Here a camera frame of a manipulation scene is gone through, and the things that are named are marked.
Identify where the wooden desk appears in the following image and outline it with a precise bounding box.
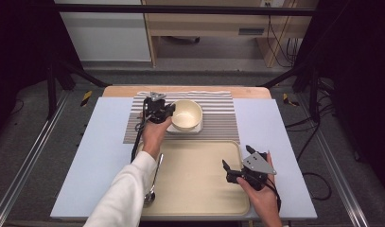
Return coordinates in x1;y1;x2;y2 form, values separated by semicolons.
142;0;319;69

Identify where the cream bowl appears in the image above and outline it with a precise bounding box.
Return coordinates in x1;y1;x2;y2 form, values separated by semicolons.
170;98;203;132

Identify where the person's left hand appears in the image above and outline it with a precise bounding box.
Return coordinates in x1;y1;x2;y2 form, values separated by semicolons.
141;115;174;161

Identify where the right hand-held gripper cable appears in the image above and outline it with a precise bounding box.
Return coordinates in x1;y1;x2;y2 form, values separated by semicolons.
264;174;283;214

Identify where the cream plastic tray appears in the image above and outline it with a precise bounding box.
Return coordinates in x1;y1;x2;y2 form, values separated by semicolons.
138;139;252;218

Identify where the hand-held gripper cable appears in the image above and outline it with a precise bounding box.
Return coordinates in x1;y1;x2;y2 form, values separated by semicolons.
130;98;150;164
264;174;283;214

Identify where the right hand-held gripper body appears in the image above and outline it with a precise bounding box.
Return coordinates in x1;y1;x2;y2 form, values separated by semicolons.
241;151;278;192

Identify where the person's right hand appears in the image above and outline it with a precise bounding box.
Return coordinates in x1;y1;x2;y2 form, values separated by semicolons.
236;150;282;219

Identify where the black floor cable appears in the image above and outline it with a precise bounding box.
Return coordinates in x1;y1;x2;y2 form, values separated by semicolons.
302;171;334;202
284;115;323;163
8;98;26;117

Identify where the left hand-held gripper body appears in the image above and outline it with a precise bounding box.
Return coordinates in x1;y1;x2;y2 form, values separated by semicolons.
143;91;169;125

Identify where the metal spoon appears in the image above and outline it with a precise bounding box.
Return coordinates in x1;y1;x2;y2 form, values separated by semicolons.
144;152;165;205

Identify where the black desk cable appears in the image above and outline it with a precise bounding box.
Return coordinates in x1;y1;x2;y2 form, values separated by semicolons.
267;13;292;68
285;37;300;68

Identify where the aluminium floor rail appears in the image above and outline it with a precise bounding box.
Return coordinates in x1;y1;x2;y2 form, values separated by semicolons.
0;91;72;227
298;94;371;227

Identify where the black crossbar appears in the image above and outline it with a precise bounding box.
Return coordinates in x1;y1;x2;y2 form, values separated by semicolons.
54;3;317;17

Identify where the dark curtain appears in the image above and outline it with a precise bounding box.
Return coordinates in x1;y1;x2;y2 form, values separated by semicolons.
293;0;385;192
0;0;85;145

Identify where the black metal stand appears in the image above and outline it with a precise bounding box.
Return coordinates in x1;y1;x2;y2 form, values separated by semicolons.
45;56;111;121
259;61;323;125

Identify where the striped placemat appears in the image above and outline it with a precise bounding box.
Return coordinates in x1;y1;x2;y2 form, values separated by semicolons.
123;90;241;145

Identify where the wall power socket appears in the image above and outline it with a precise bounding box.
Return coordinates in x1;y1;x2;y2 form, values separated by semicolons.
259;0;287;9

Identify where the left hand-held gripper cable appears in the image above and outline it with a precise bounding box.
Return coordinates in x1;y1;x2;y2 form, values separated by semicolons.
130;98;150;164

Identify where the grey desk handle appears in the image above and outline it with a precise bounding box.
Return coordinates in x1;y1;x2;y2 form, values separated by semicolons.
237;27;266;37

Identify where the light wooden table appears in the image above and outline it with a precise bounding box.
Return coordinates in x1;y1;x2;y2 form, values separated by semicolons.
102;84;272;99

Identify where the yellow black tape marker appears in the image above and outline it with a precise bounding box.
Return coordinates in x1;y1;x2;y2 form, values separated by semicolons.
282;92;301;107
79;90;94;108

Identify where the white cabinet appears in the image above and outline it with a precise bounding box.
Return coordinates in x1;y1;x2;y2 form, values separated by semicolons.
54;0;152;62

